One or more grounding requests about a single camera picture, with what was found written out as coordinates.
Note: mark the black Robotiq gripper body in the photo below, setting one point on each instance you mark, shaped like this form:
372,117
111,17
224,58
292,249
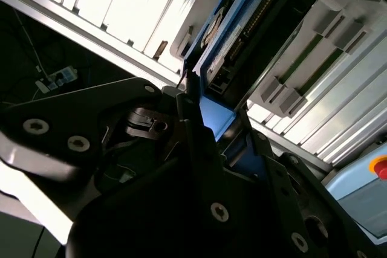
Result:
145,227

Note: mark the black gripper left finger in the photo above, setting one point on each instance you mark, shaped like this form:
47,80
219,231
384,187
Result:
60,110

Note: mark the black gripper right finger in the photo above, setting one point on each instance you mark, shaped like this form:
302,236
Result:
290,197

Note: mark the hard disk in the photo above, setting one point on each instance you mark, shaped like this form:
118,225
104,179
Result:
266,22

